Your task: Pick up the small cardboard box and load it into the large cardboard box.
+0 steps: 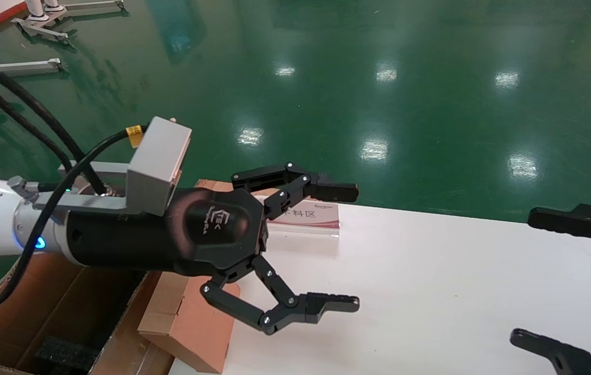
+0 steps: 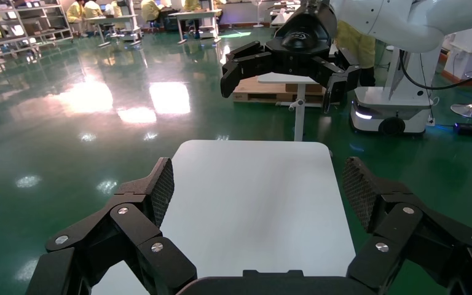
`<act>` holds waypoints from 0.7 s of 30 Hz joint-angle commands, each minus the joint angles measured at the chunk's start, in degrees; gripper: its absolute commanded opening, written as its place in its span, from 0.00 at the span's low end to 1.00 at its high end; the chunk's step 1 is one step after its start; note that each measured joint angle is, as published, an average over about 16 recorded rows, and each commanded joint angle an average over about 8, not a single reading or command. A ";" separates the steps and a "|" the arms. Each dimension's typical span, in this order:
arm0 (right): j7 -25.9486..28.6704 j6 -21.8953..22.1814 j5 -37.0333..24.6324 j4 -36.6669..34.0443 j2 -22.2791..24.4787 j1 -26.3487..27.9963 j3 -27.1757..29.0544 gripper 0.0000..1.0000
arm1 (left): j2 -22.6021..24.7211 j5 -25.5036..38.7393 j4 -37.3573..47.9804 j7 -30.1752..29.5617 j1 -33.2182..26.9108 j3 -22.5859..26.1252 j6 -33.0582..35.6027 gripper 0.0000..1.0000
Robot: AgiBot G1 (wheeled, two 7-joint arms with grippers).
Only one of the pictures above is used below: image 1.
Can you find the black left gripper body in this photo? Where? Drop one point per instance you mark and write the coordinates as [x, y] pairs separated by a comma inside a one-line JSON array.
[[134, 234]]

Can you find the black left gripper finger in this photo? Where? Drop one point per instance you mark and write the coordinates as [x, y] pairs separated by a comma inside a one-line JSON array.
[[295, 307], [295, 179]]

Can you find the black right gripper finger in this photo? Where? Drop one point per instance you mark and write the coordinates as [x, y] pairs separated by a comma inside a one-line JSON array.
[[587, 221], [566, 357]]

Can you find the small cardboard box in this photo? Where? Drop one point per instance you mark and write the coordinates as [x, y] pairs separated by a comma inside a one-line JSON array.
[[196, 333]]

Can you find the large cardboard box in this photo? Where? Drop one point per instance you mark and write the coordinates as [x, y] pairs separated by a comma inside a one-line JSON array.
[[66, 302]]

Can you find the acrylic sign with red print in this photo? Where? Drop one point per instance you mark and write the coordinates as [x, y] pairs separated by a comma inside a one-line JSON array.
[[316, 216]]

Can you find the black foam pad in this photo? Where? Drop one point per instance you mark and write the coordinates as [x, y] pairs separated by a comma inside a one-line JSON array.
[[66, 354]]

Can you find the white stand base bar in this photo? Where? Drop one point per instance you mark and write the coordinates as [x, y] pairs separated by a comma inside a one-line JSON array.
[[92, 6]]

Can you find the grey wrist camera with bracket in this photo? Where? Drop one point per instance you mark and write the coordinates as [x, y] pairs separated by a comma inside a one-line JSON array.
[[157, 156]]

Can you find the white stand with grey post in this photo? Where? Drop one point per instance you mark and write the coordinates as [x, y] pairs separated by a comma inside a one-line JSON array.
[[29, 66]]

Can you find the white stand with round post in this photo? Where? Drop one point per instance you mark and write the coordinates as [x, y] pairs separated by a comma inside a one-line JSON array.
[[40, 21]]

